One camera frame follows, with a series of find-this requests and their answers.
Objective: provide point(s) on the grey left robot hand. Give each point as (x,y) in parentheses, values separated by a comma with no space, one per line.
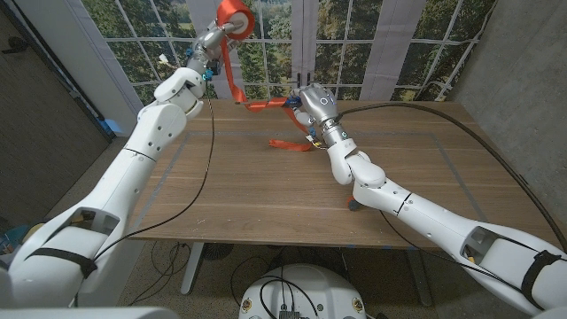
(208,49)

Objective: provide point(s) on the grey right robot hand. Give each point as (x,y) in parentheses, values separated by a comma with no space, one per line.
(319,106)

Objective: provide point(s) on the orange ribbon roll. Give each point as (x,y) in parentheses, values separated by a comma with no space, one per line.
(228,9)

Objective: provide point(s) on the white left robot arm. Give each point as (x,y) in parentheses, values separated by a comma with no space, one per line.
(133,168)

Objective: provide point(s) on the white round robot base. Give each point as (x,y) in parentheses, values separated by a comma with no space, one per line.
(319,288)

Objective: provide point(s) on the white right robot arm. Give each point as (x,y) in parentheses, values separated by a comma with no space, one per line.
(443,221)

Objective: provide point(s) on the printed window backdrop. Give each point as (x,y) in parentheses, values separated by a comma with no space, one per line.
(398,44)

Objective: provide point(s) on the small dark round object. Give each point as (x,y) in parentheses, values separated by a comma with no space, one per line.
(352,204)

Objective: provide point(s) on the blue floor object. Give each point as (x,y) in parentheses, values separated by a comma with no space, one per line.
(114,126)

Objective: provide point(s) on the black ribbed round object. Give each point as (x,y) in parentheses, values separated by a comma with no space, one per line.
(218,251)

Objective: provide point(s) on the grey table leg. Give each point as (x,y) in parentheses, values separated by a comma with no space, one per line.
(418,279)

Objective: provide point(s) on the white table leg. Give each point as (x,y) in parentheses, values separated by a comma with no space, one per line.
(192,266)

